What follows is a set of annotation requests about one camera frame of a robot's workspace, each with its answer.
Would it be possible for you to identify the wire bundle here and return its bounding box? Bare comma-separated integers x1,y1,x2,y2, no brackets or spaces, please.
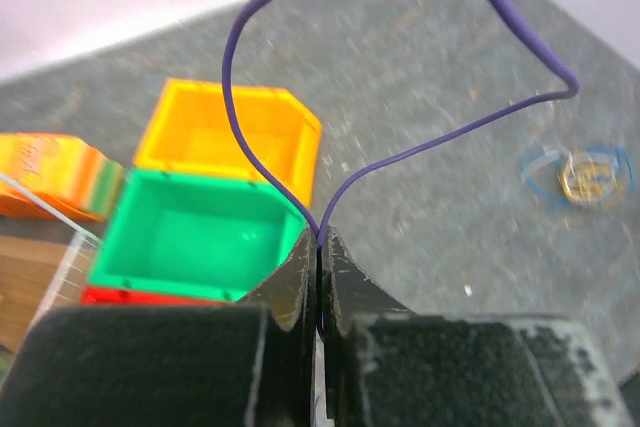
519,142,636,210

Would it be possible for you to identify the yellow plastic bin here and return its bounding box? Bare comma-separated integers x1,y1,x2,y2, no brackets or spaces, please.
133,79,322,207

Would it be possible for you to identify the green bin upper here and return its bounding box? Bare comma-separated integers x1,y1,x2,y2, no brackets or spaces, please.
88,169,307,301

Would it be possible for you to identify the red plastic bin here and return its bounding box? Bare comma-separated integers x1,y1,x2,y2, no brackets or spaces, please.
79,285,228,305

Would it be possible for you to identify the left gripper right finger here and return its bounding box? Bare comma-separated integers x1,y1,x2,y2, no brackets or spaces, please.
319,229,630,426

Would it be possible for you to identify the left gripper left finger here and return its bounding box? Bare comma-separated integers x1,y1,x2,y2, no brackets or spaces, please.
1,230,316,426

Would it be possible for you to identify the white wire shelf rack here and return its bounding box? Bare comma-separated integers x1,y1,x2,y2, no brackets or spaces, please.
1,173,101,327

